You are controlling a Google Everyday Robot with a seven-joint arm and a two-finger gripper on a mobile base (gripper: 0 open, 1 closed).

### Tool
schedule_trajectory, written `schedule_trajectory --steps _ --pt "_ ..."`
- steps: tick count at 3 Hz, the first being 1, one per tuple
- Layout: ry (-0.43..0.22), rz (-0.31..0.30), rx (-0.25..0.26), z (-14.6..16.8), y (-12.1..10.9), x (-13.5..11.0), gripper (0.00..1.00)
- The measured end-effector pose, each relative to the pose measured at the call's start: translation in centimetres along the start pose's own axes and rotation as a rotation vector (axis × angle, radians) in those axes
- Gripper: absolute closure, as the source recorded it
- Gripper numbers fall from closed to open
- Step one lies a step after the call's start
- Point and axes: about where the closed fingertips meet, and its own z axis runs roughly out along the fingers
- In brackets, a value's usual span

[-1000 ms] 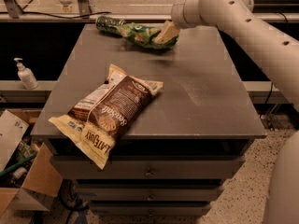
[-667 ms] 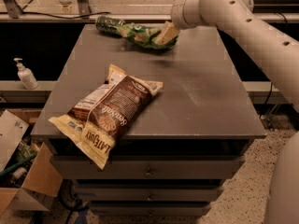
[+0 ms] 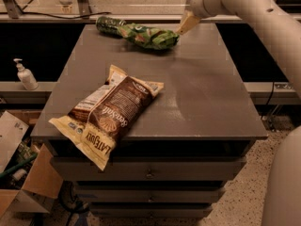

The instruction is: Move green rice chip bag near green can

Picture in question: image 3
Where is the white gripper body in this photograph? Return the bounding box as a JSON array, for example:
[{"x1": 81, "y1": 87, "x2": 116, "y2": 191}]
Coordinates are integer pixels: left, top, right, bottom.
[{"x1": 189, "y1": 0, "x2": 226, "y2": 19}]

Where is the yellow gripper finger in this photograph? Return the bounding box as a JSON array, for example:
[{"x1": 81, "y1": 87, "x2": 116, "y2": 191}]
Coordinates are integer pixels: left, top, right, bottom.
[{"x1": 176, "y1": 10, "x2": 200, "y2": 35}]

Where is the green rice chip bag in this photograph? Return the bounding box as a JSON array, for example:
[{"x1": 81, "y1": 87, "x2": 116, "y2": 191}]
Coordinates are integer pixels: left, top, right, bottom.
[{"x1": 118, "y1": 24, "x2": 180, "y2": 50}]

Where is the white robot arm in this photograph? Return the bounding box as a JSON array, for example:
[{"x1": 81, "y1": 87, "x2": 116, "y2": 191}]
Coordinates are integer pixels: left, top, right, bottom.
[{"x1": 177, "y1": 0, "x2": 301, "y2": 226}]

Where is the green soda can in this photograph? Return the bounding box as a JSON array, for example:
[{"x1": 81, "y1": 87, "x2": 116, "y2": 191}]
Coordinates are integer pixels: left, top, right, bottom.
[{"x1": 96, "y1": 16, "x2": 126, "y2": 36}]

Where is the brown sea salt chip bag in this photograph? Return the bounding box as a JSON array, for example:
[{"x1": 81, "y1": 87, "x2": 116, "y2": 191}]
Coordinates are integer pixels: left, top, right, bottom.
[{"x1": 49, "y1": 65, "x2": 164, "y2": 170}]

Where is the grey drawer cabinet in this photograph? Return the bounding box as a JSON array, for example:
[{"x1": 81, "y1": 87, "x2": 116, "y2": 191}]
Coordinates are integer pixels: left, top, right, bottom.
[{"x1": 31, "y1": 24, "x2": 267, "y2": 218}]

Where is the white pump lotion bottle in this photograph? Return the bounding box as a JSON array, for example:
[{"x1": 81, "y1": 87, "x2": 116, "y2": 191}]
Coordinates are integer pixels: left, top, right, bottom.
[{"x1": 13, "y1": 58, "x2": 38, "y2": 90}]

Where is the open cardboard box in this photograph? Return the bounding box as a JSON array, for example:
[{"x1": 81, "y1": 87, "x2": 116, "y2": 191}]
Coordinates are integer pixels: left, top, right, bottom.
[{"x1": 0, "y1": 111, "x2": 63, "y2": 216}]

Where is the black cable on ledge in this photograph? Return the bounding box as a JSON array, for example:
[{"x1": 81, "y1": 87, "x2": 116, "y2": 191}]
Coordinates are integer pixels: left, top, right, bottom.
[{"x1": 0, "y1": 10, "x2": 112, "y2": 20}]

